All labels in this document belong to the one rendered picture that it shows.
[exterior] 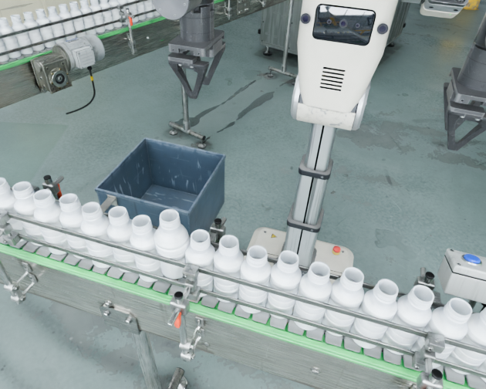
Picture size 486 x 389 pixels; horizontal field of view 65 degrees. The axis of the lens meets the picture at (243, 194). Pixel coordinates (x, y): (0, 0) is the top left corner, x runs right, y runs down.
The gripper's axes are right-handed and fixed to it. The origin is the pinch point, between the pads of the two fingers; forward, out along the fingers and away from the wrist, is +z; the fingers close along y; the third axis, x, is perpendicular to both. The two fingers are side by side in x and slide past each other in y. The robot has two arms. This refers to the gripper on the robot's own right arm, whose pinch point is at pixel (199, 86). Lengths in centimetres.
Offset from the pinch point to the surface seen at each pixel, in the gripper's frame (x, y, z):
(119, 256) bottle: -12.8, 17.3, 33.7
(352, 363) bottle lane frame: 39, 21, 42
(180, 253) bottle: 2.0, 17.1, 27.5
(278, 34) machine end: -59, -376, 107
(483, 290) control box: 61, 4, 31
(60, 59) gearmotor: -103, -82, 39
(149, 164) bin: -39, -42, 56
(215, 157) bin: -12, -42, 46
